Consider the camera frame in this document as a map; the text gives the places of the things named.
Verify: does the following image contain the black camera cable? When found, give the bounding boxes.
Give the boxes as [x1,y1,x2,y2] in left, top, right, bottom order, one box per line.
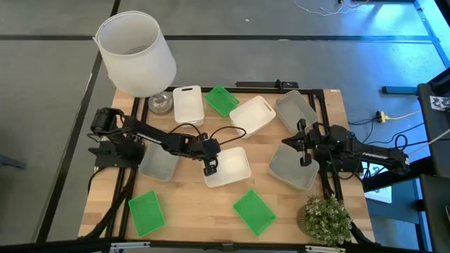
[167,122,248,145]

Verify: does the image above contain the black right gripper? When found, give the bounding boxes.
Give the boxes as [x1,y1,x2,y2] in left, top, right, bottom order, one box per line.
[281,118,323,167]

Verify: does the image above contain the potted artificial plant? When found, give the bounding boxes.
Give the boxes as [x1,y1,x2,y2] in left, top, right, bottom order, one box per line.
[296,194,354,248]

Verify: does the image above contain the white paper sheet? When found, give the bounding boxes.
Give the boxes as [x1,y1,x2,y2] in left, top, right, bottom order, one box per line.
[364,164,393,205]

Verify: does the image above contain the printed marker paper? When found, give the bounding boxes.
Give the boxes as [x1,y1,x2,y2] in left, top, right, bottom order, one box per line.
[429,95,450,112]

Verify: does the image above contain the black aluminium extrusion frame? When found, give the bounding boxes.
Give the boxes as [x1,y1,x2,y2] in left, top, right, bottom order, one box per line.
[79,86,375,253]

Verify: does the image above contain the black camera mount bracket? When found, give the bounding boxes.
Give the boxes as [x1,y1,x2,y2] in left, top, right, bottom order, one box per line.
[235,79,300,89]

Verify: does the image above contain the gray plastic basket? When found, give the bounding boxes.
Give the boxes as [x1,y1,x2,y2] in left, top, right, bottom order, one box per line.
[274,89,319,136]
[138,142,181,183]
[267,143,320,192]

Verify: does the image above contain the blue metal beam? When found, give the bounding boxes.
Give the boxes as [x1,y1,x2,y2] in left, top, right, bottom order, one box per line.
[413,0,450,70]

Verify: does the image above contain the white cable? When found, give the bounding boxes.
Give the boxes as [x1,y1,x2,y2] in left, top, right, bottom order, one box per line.
[407,128,450,155]

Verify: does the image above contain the white plastic basket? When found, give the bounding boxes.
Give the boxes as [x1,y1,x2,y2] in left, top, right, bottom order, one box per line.
[229,95,277,140]
[172,84,205,127]
[202,146,252,189]

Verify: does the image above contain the dark blue metal foot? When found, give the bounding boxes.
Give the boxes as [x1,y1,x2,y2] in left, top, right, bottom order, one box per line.
[381,85,421,96]

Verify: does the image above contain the black cable bundle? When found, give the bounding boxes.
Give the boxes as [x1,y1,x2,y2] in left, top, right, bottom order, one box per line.
[79,167,139,240]

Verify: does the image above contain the black furniture panel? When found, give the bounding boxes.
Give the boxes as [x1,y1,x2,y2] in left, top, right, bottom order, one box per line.
[420,174,450,253]
[417,68,450,179]

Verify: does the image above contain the dark gray floor object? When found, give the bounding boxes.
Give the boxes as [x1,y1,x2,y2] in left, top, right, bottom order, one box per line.
[0,154,27,169]

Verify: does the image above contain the pale yellow power cord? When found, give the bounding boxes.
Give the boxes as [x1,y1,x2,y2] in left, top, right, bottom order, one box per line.
[385,109,423,121]

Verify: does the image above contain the white floor cables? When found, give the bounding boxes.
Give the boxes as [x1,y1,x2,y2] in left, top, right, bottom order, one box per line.
[293,0,370,17]

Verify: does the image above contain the white shade table lamp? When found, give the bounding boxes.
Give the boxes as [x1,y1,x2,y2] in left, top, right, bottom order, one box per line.
[93,10,178,116]

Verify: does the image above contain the green plastic basket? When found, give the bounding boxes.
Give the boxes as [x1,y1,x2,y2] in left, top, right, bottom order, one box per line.
[232,188,278,237]
[204,84,241,118]
[127,190,167,238]

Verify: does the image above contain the black floor cable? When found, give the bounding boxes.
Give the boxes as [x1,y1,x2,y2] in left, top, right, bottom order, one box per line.
[365,121,428,155]

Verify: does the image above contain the silver metal bracket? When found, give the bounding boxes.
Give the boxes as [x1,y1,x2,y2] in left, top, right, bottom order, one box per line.
[304,245,347,253]
[110,241,151,251]

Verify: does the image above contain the black diagonal beam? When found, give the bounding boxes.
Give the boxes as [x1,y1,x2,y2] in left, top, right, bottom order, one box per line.
[361,156,433,193]

